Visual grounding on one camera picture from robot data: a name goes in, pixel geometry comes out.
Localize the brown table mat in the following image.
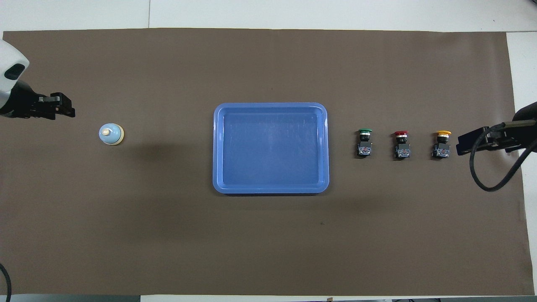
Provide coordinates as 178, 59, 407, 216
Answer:
0, 28, 530, 297

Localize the blue plastic tray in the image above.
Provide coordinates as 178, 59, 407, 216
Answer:
213, 102, 330, 194

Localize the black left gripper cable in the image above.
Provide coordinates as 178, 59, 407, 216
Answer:
0, 263, 12, 302

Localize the red mushroom push button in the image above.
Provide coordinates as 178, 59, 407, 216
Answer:
394, 130, 411, 160

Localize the light blue desk bell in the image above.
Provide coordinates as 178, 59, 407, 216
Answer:
99, 123, 125, 146

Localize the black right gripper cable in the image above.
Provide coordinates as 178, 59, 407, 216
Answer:
469, 121, 537, 193

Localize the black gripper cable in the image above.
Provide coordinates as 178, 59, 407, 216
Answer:
469, 121, 537, 193
0, 263, 12, 302

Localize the yellow mushroom push button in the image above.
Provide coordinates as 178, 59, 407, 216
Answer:
432, 130, 452, 159

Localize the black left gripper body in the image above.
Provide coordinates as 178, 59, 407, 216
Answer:
0, 80, 54, 119

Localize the green mushroom push button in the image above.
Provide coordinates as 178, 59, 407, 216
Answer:
357, 128, 374, 158

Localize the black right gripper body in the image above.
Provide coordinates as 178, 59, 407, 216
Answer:
482, 121, 526, 154

